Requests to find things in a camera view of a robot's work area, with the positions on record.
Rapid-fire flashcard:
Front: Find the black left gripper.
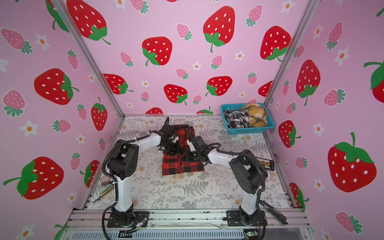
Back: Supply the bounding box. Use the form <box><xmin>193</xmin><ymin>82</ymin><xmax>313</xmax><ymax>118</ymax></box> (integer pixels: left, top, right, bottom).
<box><xmin>162</xmin><ymin>140</ymin><xmax>185</xmax><ymax>155</ymax></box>

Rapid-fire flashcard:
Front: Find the red black plaid shirt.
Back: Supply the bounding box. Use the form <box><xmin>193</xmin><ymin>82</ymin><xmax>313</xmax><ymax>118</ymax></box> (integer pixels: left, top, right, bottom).
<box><xmin>162</xmin><ymin>125</ymin><xmax>205</xmax><ymax>176</ymax></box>

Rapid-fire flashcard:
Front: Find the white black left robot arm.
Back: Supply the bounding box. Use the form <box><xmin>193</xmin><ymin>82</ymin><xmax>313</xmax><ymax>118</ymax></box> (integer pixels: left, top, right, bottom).
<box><xmin>102</xmin><ymin>118</ymin><xmax>182</xmax><ymax>230</ymax></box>

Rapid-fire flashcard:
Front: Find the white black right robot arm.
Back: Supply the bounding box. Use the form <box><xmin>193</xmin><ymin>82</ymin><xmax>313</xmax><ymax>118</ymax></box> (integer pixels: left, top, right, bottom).
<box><xmin>186</xmin><ymin>129</ymin><xmax>268</xmax><ymax>227</ymax></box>

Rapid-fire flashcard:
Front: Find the black white plaid shirt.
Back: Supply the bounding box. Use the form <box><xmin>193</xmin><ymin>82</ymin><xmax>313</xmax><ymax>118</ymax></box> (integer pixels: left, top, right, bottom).
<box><xmin>224</xmin><ymin>109</ymin><xmax>251</xmax><ymax>129</ymax></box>

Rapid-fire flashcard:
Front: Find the yellow plaid shirt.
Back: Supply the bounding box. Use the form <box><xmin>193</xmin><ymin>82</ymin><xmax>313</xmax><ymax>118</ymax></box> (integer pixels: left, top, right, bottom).
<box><xmin>241</xmin><ymin>104</ymin><xmax>268</xmax><ymax>128</ymax></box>

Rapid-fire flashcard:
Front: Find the small brown block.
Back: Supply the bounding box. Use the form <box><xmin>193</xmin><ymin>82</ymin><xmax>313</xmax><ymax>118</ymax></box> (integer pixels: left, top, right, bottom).
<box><xmin>101</xmin><ymin>177</ymin><xmax>113</xmax><ymax>187</ymax></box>

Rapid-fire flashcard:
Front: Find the teal plastic laundry basket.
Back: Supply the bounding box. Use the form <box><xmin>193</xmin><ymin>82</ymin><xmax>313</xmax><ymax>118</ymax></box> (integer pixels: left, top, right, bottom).
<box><xmin>221</xmin><ymin>103</ymin><xmax>275</xmax><ymax>135</ymax></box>

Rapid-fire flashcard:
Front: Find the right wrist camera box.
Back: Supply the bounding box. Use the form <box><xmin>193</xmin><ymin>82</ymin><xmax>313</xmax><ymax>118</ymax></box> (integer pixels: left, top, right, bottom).
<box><xmin>193</xmin><ymin>136</ymin><xmax>208</xmax><ymax>149</ymax></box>

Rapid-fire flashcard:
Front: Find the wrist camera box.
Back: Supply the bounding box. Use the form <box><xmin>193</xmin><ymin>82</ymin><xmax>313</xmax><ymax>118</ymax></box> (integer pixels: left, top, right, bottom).
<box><xmin>160</xmin><ymin>124</ymin><xmax>176</xmax><ymax>140</ymax></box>
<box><xmin>193</xmin><ymin>136</ymin><xmax>208</xmax><ymax>149</ymax></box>

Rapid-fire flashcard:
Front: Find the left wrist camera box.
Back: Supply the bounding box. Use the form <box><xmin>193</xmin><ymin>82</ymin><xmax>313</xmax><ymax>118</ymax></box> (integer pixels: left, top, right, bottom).
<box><xmin>160</xmin><ymin>124</ymin><xmax>176</xmax><ymax>140</ymax></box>

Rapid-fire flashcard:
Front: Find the bundle of coloured wires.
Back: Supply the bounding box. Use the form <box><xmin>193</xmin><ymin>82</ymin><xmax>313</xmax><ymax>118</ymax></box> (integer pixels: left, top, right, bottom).
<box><xmin>92</xmin><ymin>185</ymin><xmax>115</xmax><ymax>204</ymax></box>

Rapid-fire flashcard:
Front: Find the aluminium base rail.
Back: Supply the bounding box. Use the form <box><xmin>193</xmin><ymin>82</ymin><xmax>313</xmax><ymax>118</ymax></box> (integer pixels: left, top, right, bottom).
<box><xmin>58</xmin><ymin>209</ymin><xmax>316</xmax><ymax>240</ymax></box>

